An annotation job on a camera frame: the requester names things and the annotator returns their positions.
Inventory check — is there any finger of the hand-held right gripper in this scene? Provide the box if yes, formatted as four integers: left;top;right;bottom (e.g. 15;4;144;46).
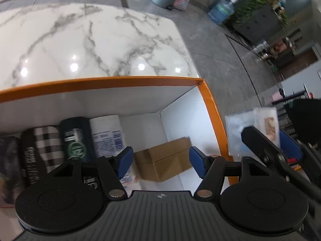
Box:
279;130;321;180
240;126;321;197

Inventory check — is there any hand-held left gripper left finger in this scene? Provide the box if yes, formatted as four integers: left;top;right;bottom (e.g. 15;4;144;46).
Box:
48;146;134;198

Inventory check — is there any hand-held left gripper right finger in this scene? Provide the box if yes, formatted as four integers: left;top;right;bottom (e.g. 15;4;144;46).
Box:
189;146;274;198

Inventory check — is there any white tube packet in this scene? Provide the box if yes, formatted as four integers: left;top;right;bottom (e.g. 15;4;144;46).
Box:
119;168;139;192

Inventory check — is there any clear plastic box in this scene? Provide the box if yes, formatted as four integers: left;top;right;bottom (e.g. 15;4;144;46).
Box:
225;107;281;156

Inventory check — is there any white pill bottle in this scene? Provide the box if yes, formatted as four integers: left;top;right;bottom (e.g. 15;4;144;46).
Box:
89;115;125;159

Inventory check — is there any small brown cardboard box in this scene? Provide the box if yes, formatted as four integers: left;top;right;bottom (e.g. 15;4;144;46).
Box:
134;137;194;183

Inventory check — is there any orange cardboard box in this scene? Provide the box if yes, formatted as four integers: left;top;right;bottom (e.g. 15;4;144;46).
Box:
0;76;239;207

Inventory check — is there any plaid black case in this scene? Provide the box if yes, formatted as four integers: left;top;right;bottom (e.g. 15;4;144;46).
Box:
21;126;69;187

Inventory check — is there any dark printed card box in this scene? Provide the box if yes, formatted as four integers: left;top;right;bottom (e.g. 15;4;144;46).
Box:
0;136;26;207

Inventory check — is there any dark cloth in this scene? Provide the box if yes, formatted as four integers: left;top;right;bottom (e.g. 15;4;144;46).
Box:
283;99;321;141

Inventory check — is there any blue water jug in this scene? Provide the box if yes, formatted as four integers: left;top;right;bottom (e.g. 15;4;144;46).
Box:
207;0;240;26

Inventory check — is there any woven basket bag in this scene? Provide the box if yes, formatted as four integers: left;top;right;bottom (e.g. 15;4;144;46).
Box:
173;0;192;11

